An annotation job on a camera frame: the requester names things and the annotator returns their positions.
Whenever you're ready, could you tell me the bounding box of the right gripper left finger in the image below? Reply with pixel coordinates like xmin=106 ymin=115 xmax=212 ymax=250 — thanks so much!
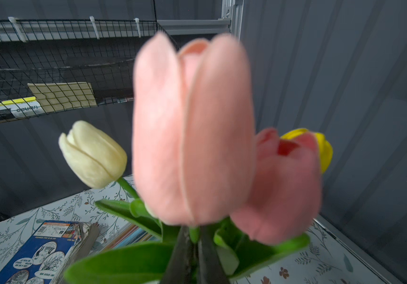
xmin=160 ymin=226 xmax=194 ymax=284

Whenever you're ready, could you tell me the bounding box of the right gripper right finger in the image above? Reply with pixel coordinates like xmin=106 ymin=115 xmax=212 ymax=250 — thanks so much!
xmin=197 ymin=226 xmax=230 ymax=284

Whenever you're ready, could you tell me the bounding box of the pink tulip stem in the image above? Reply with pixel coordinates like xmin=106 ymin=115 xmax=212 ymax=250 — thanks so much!
xmin=132 ymin=33 xmax=255 ymax=226
xmin=230 ymin=128 xmax=332 ymax=246

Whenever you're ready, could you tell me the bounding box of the floral patterned table mat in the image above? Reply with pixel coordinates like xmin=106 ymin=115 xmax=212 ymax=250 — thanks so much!
xmin=0 ymin=183 xmax=383 ymax=284

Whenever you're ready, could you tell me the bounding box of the pink and yellow tulip bunch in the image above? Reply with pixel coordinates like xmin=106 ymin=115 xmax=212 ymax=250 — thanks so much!
xmin=58 ymin=120 xmax=334 ymax=284

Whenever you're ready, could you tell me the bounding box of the yellow marker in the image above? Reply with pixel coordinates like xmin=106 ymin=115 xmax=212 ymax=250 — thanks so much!
xmin=0 ymin=97 xmax=45 ymax=121

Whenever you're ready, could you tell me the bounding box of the black wire wall basket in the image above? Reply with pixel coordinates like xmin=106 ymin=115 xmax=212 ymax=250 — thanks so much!
xmin=0 ymin=17 xmax=164 ymax=123

